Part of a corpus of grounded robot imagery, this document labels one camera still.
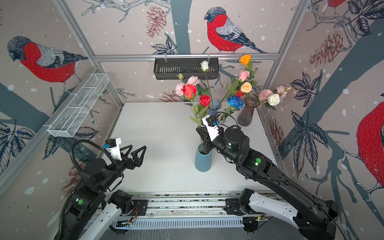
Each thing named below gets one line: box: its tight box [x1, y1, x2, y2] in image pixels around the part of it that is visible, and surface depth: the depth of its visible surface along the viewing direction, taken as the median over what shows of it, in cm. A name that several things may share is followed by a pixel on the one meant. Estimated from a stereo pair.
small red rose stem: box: [197, 94, 212, 128], surface depth 62 cm
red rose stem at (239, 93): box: [235, 90, 245, 99], surface depth 84 cm
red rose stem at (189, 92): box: [182, 84, 201, 127], surface depth 55 cm
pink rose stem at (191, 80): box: [175, 75, 201, 97], surface depth 80 cm
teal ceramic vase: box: [195, 143, 212, 172], surface depth 88 cm
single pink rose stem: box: [226, 70, 251, 94], surface depth 79 cm
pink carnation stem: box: [258, 85, 292, 102], surface depth 83 cm
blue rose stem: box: [220, 94, 245, 122], surface depth 61 cm
